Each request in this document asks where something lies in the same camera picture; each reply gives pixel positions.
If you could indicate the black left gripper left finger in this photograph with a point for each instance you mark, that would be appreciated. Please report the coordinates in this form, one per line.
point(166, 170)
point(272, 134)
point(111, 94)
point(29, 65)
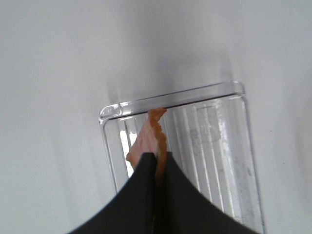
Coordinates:
point(132, 210)

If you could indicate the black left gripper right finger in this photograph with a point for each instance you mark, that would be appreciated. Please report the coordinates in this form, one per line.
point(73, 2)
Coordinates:
point(182, 209)

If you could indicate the brown bacon strip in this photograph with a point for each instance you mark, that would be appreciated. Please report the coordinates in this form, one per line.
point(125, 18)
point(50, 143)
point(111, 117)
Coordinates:
point(151, 139)

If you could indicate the clear left plastic container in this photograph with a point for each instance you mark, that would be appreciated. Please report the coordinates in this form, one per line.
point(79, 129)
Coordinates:
point(208, 132)

